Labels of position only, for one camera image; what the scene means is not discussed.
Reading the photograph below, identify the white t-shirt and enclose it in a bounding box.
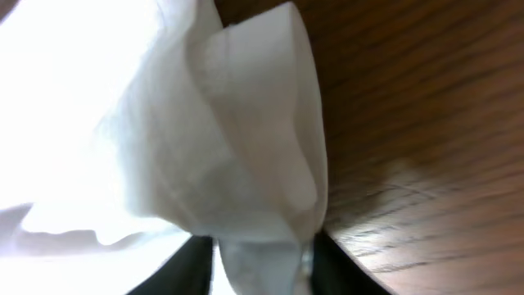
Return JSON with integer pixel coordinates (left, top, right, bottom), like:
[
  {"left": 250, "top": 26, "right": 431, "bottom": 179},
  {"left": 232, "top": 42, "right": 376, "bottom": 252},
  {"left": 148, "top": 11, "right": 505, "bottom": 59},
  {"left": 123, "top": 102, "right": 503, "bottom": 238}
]
[{"left": 1, "top": 1, "right": 328, "bottom": 294}]

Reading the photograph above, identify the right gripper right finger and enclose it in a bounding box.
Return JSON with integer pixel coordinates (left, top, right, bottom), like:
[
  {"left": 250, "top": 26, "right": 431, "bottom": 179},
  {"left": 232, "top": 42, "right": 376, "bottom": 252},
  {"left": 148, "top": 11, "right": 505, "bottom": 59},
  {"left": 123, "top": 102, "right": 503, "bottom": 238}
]
[{"left": 310, "top": 230, "right": 391, "bottom": 295}]

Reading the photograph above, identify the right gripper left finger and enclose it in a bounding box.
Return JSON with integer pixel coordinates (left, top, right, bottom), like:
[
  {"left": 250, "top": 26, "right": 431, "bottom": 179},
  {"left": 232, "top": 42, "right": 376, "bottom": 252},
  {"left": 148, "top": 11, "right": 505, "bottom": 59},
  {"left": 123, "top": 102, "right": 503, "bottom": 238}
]
[{"left": 128, "top": 236, "right": 214, "bottom": 295}]

